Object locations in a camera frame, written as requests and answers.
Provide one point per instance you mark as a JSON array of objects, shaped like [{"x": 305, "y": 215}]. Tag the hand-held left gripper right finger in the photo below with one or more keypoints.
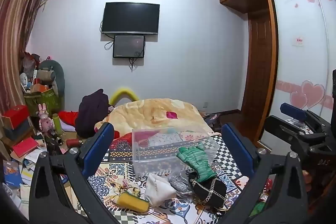
[{"x": 235, "y": 146}]

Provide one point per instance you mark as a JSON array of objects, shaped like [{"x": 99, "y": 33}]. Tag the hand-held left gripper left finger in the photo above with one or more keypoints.
[{"x": 97, "y": 146}]

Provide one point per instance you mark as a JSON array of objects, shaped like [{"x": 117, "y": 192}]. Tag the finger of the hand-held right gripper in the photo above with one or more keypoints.
[
  {"x": 275, "y": 129},
  {"x": 292, "y": 111}
]

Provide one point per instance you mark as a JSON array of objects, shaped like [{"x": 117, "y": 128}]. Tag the green knit glove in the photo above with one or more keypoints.
[{"x": 200, "y": 163}]

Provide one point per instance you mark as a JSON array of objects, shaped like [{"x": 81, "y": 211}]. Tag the clear plastic storage box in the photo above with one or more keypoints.
[{"x": 160, "y": 161}]

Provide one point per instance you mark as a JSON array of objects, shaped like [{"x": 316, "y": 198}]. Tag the yellow sponge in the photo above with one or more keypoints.
[{"x": 132, "y": 202}]

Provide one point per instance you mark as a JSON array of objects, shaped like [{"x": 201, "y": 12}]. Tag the grey knit sock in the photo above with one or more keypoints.
[{"x": 179, "y": 183}]

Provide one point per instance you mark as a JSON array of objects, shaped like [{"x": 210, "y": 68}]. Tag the white cloth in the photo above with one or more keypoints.
[{"x": 157, "y": 188}]

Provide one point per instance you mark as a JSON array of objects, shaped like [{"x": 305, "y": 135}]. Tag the red can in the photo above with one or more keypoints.
[{"x": 73, "y": 142}]

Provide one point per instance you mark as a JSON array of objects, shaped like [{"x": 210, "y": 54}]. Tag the dark purple garment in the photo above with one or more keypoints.
[{"x": 92, "y": 113}]

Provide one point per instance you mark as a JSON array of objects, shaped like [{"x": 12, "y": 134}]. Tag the red cloth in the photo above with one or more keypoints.
[{"x": 68, "y": 117}]

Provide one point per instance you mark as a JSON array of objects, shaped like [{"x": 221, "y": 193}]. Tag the green bottle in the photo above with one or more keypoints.
[{"x": 57, "y": 124}]

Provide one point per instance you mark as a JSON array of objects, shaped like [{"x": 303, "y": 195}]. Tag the brown wooden door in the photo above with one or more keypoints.
[{"x": 258, "y": 69}]

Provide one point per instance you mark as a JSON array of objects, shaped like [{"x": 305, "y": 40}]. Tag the white wardrobe door with hearts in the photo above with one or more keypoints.
[{"x": 304, "y": 56}]

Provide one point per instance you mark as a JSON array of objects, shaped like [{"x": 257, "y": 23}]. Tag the yellow foam arch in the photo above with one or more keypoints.
[{"x": 123, "y": 94}]

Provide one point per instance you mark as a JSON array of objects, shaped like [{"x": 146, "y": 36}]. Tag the pink rabbit figure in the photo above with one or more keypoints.
[{"x": 44, "y": 119}]

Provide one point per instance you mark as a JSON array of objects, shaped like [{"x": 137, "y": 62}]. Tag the beige floral blanket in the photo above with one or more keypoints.
[{"x": 152, "y": 113}]

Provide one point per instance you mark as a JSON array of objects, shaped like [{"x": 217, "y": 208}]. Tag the green storage bin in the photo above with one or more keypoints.
[{"x": 43, "y": 102}]

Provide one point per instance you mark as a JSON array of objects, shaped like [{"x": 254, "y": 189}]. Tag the pink cloth piece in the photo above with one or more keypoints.
[{"x": 172, "y": 115}]

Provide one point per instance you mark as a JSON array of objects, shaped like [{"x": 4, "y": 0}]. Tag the red book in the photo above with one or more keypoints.
[{"x": 25, "y": 148}]

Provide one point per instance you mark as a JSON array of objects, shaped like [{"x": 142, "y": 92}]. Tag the grey plush toy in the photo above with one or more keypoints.
[{"x": 53, "y": 74}]

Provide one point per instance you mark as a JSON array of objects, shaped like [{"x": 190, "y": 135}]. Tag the red box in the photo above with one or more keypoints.
[{"x": 15, "y": 115}]

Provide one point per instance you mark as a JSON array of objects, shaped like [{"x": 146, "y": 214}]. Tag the blue book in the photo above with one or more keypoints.
[{"x": 11, "y": 174}]

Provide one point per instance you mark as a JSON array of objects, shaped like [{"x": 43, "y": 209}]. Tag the striped brown curtain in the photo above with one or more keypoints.
[{"x": 15, "y": 29}]

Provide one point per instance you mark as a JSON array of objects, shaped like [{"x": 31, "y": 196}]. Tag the wall socket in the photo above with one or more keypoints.
[{"x": 206, "y": 104}]

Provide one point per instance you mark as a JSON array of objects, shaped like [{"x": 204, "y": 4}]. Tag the small wall monitor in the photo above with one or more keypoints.
[{"x": 128, "y": 46}]

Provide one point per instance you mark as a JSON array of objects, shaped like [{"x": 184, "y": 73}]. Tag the large wall television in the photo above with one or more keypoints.
[{"x": 130, "y": 18}]

